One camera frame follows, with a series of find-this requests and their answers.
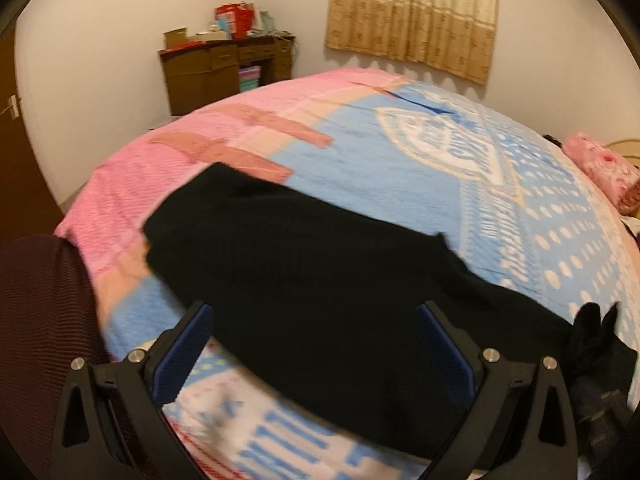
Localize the black knitted garment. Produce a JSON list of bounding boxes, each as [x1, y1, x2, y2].
[[143, 164, 637, 458]]

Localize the dark red sleeve forearm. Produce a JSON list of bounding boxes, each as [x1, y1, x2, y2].
[[1, 235, 108, 479]]

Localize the brown wooden door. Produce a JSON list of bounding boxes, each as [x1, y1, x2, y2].
[[0, 25, 63, 246]]

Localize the pink floral pillow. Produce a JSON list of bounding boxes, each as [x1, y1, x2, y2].
[[562, 133, 639, 214]]

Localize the wooden headboard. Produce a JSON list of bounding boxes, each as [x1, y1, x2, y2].
[[608, 139, 640, 166]]

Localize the blue pink patterned blanket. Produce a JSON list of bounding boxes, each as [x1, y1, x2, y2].
[[53, 66, 640, 480]]

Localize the brown wooden desk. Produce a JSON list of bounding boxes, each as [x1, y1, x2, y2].
[[158, 35, 296, 116]]

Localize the pastel stacked boxes under desk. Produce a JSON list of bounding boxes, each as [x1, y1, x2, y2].
[[239, 65, 262, 92]]

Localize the cardboard box on desk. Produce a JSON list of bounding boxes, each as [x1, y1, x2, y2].
[[164, 27, 189, 49]]

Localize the beige patterned curtain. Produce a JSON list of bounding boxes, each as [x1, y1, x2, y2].
[[326, 0, 499, 86]]

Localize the red gift bag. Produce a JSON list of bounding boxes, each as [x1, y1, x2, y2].
[[215, 2, 255, 40]]

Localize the silver door handle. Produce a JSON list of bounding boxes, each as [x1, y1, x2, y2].
[[0, 94, 21, 120]]

